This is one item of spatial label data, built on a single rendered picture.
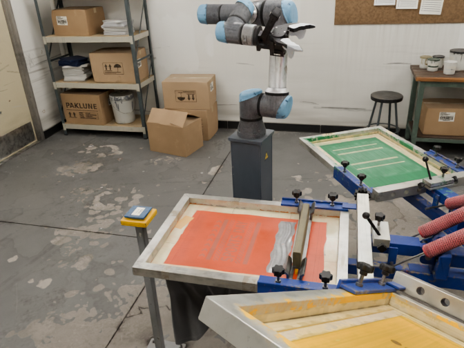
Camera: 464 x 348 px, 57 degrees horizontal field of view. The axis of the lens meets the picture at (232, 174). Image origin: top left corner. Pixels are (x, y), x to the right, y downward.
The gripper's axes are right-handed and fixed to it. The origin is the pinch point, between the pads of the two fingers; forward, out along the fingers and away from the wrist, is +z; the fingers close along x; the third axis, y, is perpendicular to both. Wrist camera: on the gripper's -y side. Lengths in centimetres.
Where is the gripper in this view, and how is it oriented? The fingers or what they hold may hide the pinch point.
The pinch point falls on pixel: (309, 36)
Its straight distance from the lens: 156.4
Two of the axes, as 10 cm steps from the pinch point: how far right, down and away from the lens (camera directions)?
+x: -3.9, 7.3, -5.5
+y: 1.4, 6.4, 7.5
